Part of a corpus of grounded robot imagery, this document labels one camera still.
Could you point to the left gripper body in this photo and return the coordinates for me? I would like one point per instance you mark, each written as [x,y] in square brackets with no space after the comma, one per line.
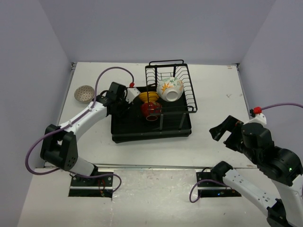
[122,106]

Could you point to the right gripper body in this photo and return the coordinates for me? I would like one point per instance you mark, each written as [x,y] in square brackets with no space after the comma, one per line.
[234,140]

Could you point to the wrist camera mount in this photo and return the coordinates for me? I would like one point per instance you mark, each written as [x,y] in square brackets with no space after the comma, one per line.
[257,118]
[132,93]

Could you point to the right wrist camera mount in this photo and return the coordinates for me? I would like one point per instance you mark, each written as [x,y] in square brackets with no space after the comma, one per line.
[257,118]

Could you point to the yellow bowl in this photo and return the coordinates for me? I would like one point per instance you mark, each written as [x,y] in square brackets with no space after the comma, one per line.
[146,97]

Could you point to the white floral bowl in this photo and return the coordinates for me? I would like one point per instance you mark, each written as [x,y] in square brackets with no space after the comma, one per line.
[170,89]

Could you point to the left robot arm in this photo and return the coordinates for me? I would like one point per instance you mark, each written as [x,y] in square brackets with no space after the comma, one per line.
[60,142]

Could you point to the brown patterned white bowl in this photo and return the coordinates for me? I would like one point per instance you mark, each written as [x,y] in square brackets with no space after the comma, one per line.
[84,94]

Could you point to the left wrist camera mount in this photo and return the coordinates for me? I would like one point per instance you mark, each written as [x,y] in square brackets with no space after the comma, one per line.
[132,93]

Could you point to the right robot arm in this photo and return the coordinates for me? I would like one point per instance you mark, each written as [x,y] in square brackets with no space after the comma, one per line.
[282,166]

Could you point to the red bowl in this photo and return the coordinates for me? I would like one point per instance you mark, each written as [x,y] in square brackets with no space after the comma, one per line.
[150,109]

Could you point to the black wire dish rack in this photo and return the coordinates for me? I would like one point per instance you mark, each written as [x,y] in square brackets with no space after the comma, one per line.
[158,70]

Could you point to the black drip tray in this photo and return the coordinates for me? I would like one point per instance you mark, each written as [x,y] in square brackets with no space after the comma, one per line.
[156,123]

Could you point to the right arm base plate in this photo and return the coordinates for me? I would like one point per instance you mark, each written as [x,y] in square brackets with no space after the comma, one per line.
[207,187]

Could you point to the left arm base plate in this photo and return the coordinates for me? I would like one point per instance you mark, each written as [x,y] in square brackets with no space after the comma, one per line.
[97,187]

